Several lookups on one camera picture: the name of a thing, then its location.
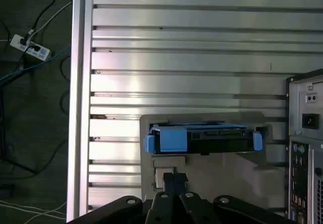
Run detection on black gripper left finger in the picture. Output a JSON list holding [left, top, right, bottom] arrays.
[[67, 173, 177, 224]]

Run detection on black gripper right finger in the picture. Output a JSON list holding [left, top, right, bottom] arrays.
[[174, 173, 291, 224]]

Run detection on hard disk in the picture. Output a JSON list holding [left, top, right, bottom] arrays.
[[143, 120, 263, 157]]

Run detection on silver CPU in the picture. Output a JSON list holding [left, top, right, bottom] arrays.
[[154, 167, 175, 189]]

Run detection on grey parts rack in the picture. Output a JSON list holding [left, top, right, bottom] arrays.
[[139, 111, 288, 211]]

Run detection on black PC case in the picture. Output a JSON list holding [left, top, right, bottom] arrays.
[[286, 69, 323, 224]]

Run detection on grey power supply unit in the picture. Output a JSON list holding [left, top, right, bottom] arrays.
[[299, 81, 323, 140]]

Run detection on white power strip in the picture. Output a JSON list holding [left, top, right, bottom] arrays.
[[10, 34, 52, 61]]

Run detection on white floor cable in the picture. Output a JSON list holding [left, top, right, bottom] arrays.
[[0, 199, 68, 224], [27, 2, 73, 42]]

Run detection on thick black floor cable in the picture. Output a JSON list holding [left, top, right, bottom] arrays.
[[0, 154, 37, 175]]

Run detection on blue floor cable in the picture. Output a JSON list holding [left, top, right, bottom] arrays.
[[0, 46, 72, 83]]

